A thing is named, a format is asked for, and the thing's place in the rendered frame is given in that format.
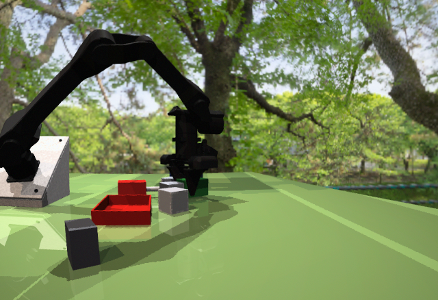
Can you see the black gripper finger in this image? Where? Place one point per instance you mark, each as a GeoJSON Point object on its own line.
{"type": "Point", "coordinates": [177, 171]}
{"type": "Point", "coordinates": [192, 177]}

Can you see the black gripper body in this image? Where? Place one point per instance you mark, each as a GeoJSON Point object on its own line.
{"type": "Point", "coordinates": [186, 153]}

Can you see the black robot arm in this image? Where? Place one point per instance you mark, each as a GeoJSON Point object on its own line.
{"type": "Point", "coordinates": [100, 50]}

